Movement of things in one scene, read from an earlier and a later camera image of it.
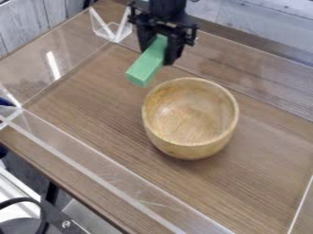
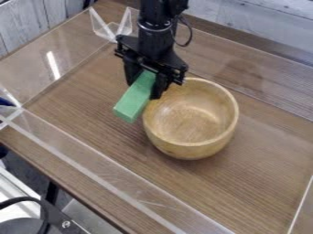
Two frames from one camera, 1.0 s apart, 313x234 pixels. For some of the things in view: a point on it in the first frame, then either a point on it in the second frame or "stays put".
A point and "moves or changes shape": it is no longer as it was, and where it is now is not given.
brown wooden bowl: (190, 116) stays put
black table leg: (51, 193) stays put
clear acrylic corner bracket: (114, 31) stays put
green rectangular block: (148, 66) moves or changes shape
